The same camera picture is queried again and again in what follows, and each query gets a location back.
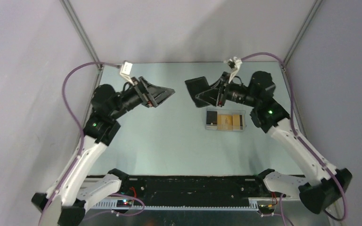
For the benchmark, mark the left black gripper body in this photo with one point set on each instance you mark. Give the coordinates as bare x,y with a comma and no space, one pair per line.
135,95

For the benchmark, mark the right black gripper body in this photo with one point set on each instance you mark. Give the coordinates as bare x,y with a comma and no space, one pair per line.
233,92

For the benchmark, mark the black card holder wallet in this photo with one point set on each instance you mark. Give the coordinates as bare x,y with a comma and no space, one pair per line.
196,86

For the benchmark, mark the clear plastic card tray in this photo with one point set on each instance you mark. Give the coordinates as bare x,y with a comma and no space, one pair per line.
220,111

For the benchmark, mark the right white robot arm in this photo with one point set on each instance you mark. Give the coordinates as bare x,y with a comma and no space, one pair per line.
322,183

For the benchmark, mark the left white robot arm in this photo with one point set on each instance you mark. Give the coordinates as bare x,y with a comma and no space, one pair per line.
65,203

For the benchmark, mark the black credit card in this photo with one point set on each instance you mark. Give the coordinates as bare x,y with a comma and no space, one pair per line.
211,118

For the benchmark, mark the orange credit card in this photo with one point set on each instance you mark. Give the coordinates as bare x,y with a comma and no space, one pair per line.
231,122

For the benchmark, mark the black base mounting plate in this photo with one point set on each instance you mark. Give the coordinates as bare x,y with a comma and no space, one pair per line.
195,191

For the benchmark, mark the left controller board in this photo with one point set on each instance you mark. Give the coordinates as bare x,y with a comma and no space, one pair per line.
124,203

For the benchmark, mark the controller board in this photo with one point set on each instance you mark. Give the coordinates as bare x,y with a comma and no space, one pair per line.
266,210
124,203

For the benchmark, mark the right controller board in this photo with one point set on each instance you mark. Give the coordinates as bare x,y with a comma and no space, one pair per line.
266,210

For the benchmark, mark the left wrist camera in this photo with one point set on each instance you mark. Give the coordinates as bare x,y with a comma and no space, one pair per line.
125,71

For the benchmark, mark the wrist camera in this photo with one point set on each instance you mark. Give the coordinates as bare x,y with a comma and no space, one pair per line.
234,64
125,71

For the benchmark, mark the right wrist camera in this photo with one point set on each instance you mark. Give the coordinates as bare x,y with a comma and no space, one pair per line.
234,64

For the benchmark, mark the left aluminium frame post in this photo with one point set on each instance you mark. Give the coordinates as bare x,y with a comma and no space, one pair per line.
77,25

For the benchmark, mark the aluminium frame post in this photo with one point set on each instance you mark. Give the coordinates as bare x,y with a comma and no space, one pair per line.
77,25
303,29

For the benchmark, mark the right aluminium frame post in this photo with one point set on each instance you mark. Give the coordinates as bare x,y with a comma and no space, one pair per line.
303,29

